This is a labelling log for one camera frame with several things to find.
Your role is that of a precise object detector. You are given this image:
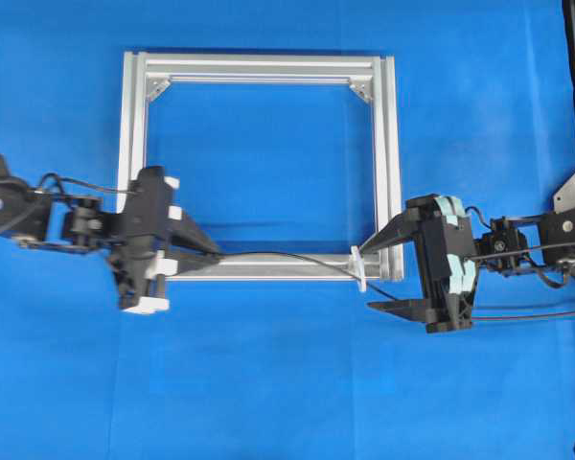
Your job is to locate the square aluminium extrusion frame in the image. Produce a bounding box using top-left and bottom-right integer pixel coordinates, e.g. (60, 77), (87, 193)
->
(118, 52), (404, 282)

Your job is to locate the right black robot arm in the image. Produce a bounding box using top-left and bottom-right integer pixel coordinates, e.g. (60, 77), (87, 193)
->
(358, 195), (575, 334)

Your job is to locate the white zip tie loop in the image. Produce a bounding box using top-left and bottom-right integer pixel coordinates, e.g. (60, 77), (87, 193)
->
(350, 245), (367, 293)

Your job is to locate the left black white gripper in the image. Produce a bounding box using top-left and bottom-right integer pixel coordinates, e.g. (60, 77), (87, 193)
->
(107, 166), (220, 315)

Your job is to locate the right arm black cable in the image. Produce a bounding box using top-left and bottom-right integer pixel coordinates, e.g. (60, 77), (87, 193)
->
(464, 205), (575, 288)

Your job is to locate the right black teal gripper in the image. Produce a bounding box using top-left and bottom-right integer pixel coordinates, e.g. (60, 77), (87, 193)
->
(358, 194), (478, 334)

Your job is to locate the black USB cable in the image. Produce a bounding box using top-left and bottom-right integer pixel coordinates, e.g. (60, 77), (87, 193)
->
(215, 241), (575, 321)

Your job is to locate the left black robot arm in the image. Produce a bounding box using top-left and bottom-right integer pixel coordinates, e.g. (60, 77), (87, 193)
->
(0, 154), (219, 315)

